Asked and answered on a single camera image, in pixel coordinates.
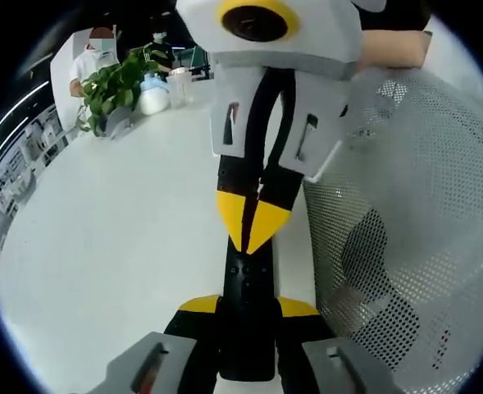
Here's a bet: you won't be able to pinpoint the green leafy potted plant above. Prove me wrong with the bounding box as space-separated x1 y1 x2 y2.
76 48 160 139

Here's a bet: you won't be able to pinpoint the white mesh chair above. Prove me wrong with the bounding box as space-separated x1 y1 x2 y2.
306 65 483 394

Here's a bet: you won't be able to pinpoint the grey curved headband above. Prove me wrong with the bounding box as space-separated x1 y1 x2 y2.
107 107 138 139

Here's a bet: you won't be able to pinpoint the black remote control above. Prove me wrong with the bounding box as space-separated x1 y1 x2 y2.
218 240 277 383

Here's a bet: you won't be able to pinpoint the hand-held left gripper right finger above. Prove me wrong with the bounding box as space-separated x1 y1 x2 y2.
273 297 398 394

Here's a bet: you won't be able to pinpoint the clear glass jar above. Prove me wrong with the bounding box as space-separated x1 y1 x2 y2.
166 67 195 108

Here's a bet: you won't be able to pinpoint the background display shelves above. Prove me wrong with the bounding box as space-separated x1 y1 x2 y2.
0 104 68 247

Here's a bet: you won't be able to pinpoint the white spray bottle blue top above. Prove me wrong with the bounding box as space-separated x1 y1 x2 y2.
137 73 171 116

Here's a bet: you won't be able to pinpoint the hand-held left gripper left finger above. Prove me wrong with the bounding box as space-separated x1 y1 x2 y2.
87 294 226 394

